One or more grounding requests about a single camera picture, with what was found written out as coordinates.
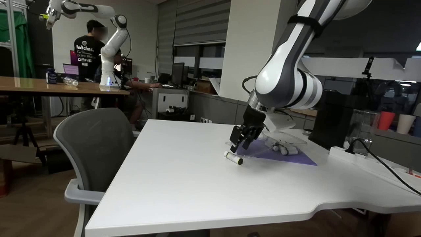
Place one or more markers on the black tripod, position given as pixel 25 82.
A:
pixel 25 132

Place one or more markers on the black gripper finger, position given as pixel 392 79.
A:
pixel 247 138
pixel 236 138

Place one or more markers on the white cup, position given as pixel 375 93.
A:
pixel 405 124

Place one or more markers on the black clamp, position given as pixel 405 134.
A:
pixel 368 66

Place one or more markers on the white power strip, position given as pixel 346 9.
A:
pixel 343 154

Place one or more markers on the small black desk gadget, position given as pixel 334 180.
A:
pixel 51 76

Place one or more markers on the purple mat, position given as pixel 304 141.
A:
pixel 267 153

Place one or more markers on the green cloth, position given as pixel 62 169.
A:
pixel 24 43

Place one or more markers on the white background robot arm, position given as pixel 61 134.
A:
pixel 109 47

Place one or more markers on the red cup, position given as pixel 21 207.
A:
pixel 386 120

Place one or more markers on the white drawer cabinet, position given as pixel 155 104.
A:
pixel 171 100

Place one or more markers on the white overhead beam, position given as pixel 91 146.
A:
pixel 363 67

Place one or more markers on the pink lit monitor screen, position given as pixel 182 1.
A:
pixel 72 57

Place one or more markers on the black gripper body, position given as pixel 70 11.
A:
pixel 254 119

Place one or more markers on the person in printed black shirt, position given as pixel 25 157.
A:
pixel 88 53

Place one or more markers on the white metal rack frame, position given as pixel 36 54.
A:
pixel 12 40

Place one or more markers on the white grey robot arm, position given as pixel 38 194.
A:
pixel 284 83

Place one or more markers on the grey desk partition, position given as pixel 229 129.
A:
pixel 215 109

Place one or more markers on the grey window blinds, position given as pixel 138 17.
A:
pixel 197 21

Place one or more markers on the clear jar with black lid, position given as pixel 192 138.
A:
pixel 362 126

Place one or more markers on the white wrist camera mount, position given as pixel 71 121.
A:
pixel 278 120

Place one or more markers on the wooden table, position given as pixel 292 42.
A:
pixel 40 86

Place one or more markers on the grey office chair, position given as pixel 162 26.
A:
pixel 94 145

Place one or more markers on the laptop with purple screen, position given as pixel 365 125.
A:
pixel 70 68

